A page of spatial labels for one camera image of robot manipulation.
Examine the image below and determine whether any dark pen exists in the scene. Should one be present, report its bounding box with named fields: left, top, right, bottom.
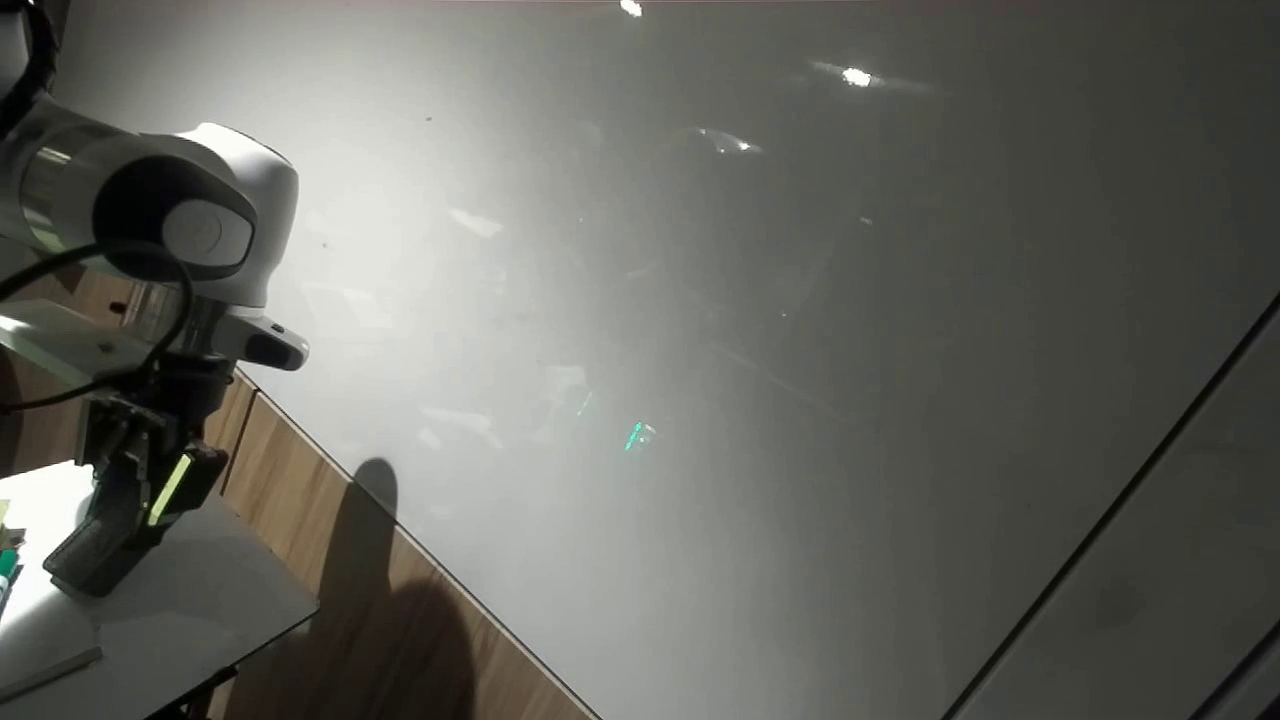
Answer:
left=0, top=642, right=108, bottom=707

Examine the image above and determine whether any large white whiteboard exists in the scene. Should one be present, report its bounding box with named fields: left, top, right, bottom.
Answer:
left=37, top=0, right=1280, bottom=720

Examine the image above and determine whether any small white table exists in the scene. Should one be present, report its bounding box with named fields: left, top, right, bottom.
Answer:
left=0, top=456, right=323, bottom=720

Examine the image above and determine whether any teal marker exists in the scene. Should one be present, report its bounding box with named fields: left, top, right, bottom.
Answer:
left=0, top=494, right=28, bottom=618

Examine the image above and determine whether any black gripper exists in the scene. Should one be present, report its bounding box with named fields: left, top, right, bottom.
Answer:
left=76, top=354, right=231, bottom=540

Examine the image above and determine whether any grey board panel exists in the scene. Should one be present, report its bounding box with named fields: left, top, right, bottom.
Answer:
left=951, top=313, right=1280, bottom=720

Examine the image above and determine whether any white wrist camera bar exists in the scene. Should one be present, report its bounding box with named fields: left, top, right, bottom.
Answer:
left=0, top=294, right=310, bottom=392

